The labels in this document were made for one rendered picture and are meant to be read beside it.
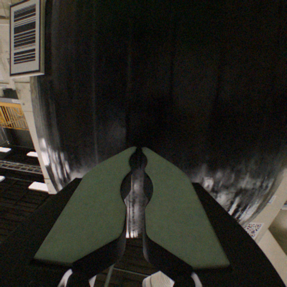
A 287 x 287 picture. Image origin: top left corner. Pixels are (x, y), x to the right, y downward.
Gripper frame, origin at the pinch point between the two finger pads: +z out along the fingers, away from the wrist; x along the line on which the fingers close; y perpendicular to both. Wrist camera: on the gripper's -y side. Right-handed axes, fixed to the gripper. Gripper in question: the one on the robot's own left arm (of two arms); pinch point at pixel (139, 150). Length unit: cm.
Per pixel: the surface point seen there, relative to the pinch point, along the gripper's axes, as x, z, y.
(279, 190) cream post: 35.5, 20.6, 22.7
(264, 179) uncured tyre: 11.5, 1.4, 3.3
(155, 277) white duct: 17, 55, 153
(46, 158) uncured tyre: -9.8, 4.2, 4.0
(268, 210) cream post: 36, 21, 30
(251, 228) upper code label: 34, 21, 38
